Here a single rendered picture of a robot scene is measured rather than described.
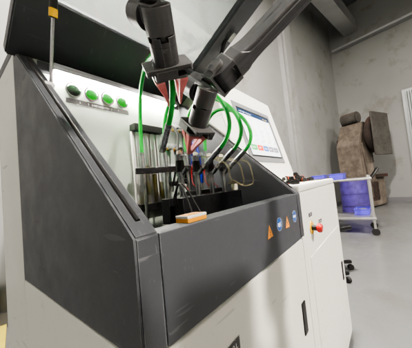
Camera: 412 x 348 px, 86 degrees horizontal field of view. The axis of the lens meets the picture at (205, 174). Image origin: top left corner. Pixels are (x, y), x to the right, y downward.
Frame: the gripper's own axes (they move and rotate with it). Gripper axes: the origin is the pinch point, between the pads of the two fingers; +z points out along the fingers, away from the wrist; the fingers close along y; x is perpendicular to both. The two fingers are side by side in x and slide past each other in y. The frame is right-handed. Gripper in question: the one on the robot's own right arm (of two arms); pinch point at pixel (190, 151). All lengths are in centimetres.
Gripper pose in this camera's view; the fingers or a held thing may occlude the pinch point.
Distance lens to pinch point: 70.1
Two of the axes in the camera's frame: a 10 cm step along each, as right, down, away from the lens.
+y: -5.3, -5.8, 6.2
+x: -8.0, 1.0, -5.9
